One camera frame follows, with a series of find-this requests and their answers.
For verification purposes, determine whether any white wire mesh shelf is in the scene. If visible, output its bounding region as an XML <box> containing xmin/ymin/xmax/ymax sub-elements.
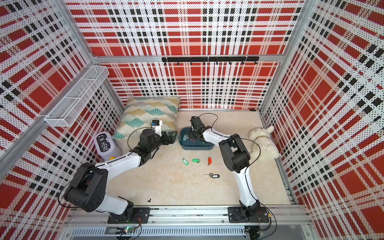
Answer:
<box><xmin>45</xmin><ymin>66</ymin><xmax>109</xmax><ymax>127</ymax></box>

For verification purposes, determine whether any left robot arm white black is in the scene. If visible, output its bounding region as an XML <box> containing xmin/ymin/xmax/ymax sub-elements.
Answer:
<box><xmin>64</xmin><ymin>128</ymin><xmax>178</xmax><ymax>221</ymax></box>

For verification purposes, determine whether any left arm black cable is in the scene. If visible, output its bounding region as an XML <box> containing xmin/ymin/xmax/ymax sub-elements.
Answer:
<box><xmin>57</xmin><ymin>126</ymin><xmax>154</xmax><ymax>209</ymax></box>

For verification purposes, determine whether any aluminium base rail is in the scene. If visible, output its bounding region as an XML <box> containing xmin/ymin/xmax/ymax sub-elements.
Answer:
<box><xmin>60</xmin><ymin>205</ymin><xmax>317</xmax><ymax>240</ymax></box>

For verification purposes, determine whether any teal storage box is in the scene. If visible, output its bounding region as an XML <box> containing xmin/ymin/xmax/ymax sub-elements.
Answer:
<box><xmin>179</xmin><ymin>127</ymin><xmax>215</xmax><ymax>151</ymax></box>

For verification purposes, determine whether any lavender I'm here jug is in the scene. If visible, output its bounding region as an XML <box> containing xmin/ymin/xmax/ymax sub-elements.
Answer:
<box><xmin>93</xmin><ymin>132</ymin><xmax>122</xmax><ymax>162</ymax></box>

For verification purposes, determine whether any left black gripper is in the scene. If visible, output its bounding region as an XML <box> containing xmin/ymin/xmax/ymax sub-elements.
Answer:
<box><xmin>148</xmin><ymin>130</ymin><xmax>178</xmax><ymax>152</ymax></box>

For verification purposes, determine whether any black hook rail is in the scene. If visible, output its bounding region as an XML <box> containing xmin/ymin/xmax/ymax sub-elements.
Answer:
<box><xmin>162</xmin><ymin>56</ymin><xmax>260</xmax><ymax>64</ymax></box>

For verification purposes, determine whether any green circuit board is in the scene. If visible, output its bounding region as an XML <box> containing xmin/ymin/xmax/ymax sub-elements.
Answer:
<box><xmin>115</xmin><ymin>227</ymin><xmax>136</xmax><ymax>235</ymax></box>

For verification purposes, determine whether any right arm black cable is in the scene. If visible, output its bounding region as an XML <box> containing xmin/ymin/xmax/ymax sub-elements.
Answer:
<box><xmin>199</xmin><ymin>112</ymin><xmax>278</xmax><ymax>238</ymax></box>

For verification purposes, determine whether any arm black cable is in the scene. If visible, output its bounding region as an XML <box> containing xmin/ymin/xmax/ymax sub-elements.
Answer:
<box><xmin>199</xmin><ymin>112</ymin><xmax>278</xmax><ymax>238</ymax></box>
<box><xmin>57</xmin><ymin>126</ymin><xmax>154</xmax><ymax>209</ymax></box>

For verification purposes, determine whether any fan pattern cushion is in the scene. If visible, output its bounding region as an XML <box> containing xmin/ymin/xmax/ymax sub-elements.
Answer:
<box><xmin>113</xmin><ymin>96</ymin><xmax>181</xmax><ymax>140</ymax></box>

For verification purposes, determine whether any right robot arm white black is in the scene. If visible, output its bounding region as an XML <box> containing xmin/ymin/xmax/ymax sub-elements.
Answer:
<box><xmin>189</xmin><ymin>116</ymin><xmax>263</xmax><ymax>221</ymax></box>

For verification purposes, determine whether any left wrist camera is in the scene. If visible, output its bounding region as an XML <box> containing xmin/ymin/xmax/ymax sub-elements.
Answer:
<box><xmin>152</xmin><ymin>120</ymin><xmax>163</xmax><ymax>137</ymax></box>

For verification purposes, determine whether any black tag key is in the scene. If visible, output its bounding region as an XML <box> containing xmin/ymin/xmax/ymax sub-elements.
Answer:
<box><xmin>205</xmin><ymin>173</ymin><xmax>220</xmax><ymax>179</ymax></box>

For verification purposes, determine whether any white plush toy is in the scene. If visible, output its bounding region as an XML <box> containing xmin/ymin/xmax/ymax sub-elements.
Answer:
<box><xmin>249</xmin><ymin>126</ymin><xmax>282</xmax><ymax>162</ymax></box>

